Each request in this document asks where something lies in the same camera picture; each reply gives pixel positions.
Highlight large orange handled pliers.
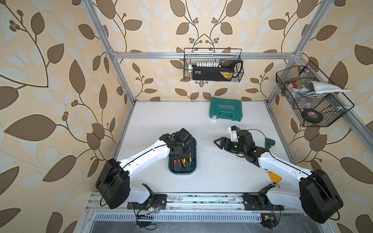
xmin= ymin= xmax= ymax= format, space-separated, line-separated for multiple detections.
xmin=188 ymin=147 xmax=193 ymax=169

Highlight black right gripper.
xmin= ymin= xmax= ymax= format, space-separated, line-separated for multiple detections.
xmin=214 ymin=136 xmax=246 ymax=155

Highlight black wire basket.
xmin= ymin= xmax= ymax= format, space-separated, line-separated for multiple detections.
xmin=182 ymin=47 xmax=244 ymax=82
xmin=276 ymin=61 xmax=355 ymax=127

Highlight black wire basket back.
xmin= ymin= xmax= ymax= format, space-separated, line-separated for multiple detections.
xmin=182 ymin=47 xmax=244 ymax=82

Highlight grey cloth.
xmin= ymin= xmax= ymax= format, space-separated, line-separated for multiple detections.
xmin=294 ymin=81 xmax=352 ymax=96

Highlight green handled scraper tool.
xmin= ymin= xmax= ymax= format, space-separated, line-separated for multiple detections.
xmin=265 ymin=138 xmax=275 ymax=150

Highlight black yellow tool box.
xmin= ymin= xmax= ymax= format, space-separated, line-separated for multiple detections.
xmin=192 ymin=67 xmax=234 ymax=82

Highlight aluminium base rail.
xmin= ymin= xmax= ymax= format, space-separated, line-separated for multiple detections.
xmin=85 ymin=192 xmax=327 ymax=215

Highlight yellow tape measure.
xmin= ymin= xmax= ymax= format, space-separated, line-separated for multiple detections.
xmin=268 ymin=172 xmax=282 ymax=183

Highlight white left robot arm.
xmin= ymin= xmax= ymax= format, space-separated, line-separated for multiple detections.
xmin=95 ymin=128 xmax=197 ymax=209

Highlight aluminium frame post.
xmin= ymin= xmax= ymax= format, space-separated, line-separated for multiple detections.
xmin=266 ymin=0 xmax=334 ymax=105

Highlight small orange handled pliers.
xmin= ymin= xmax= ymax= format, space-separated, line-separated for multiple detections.
xmin=173 ymin=159 xmax=183 ymax=172

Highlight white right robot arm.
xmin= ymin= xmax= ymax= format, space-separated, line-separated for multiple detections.
xmin=214 ymin=127 xmax=344 ymax=223

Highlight green plastic tool case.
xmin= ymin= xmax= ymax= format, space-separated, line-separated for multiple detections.
xmin=209 ymin=97 xmax=243 ymax=122

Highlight dark teal storage tray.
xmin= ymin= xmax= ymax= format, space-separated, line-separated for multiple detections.
xmin=168 ymin=138 xmax=197 ymax=175

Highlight black wire basket right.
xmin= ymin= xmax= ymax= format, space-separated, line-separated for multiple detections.
xmin=276 ymin=61 xmax=355 ymax=127

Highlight black tape roll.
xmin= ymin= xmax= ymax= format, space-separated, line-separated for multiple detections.
xmin=301 ymin=109 xmax=323 ymax=124

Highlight small yellow handled pliers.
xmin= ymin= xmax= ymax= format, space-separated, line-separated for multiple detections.
xmin=181 ymin=158 xmax=187 ymax=170

